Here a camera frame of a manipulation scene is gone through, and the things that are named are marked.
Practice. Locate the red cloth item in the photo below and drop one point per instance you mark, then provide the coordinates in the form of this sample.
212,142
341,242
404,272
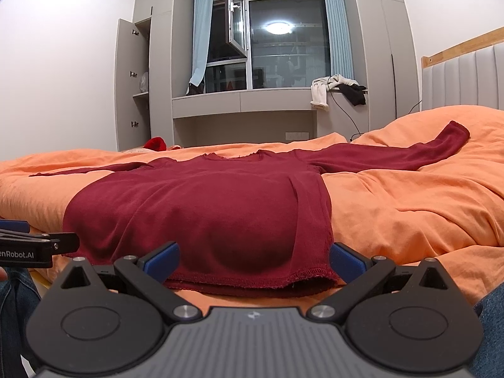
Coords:
156,144

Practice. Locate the white garment on ledge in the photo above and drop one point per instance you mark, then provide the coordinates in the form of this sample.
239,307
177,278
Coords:
321,86

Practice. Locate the blue jeans leg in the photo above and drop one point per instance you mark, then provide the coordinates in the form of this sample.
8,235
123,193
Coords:
19,299

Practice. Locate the right light blue curtain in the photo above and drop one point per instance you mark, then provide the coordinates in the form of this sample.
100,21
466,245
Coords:
339,38

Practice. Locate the black garment on ledge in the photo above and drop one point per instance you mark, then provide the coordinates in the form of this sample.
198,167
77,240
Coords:
354,93

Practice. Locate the dark red knit sweater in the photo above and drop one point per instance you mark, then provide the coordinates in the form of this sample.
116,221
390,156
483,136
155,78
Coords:
259,221

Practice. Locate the left light blue curtain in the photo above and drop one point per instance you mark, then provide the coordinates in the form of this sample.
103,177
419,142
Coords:
202,18

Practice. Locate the light blue curtain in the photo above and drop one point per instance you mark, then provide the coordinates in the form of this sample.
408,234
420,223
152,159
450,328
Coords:
202,18
339,38

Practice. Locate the white item on shelf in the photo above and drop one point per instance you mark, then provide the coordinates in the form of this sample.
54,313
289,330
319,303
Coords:
144,82

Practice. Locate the padded grey wooden headboard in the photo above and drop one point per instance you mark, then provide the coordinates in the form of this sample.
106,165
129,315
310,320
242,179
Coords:
469,73

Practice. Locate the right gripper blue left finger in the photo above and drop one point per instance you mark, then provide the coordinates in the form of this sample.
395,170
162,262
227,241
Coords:
145,278

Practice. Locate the window with open sash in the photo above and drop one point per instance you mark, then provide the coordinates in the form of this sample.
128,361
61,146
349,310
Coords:
262,44

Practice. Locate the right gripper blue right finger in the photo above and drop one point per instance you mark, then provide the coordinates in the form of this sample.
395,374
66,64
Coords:
364,278

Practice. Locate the grey wardrobe with open door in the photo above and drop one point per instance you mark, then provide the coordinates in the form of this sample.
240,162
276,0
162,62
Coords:
143,44

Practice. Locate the grey window desk unit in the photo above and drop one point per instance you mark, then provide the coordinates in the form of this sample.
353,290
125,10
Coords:
262,116

